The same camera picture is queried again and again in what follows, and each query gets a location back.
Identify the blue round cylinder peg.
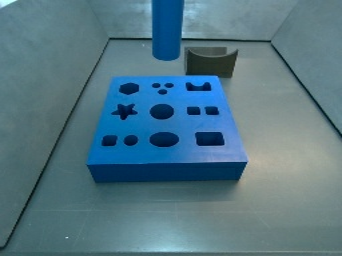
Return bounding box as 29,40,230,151
153,0,185,61

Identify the blue shape-sorting block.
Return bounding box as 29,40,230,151
87,76,249,182

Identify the dark grey curved cradle block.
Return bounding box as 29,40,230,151
185,47,238,78

